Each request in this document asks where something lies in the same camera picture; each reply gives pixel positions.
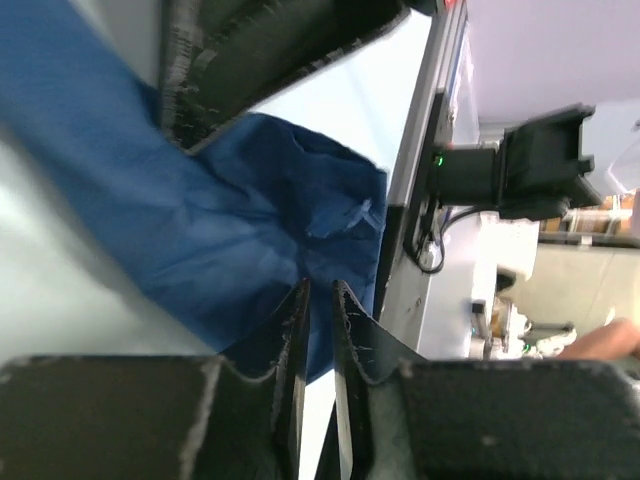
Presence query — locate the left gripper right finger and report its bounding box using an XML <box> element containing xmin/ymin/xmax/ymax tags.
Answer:
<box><xmin>333</xmin><ymin>281</ymin><xmax>639</xmax><ymax>479</ymax></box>

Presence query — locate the dark blue paper napkin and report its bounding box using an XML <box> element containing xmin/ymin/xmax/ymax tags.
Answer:
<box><xmin>1</xmin><ymin>1</ymin><xmax>387</xmax><ymax>381</ymax></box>

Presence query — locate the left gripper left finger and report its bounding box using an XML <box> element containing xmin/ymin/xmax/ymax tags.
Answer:
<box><xmin>1</xmin><ymin>281</ymin><xmax>310</xmax><ymax>479</ymax></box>

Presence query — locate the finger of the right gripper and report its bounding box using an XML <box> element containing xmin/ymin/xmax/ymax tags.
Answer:
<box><xmin>158</xmin><ymin>0</ymin><xmax>409</xmax><ymax>154</ymax></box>

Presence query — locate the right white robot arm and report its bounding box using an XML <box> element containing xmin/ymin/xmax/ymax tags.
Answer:
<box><xmin>158</xmin><ymin>1</ymin><xmax>602</xmax><ymax>274</ymax></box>

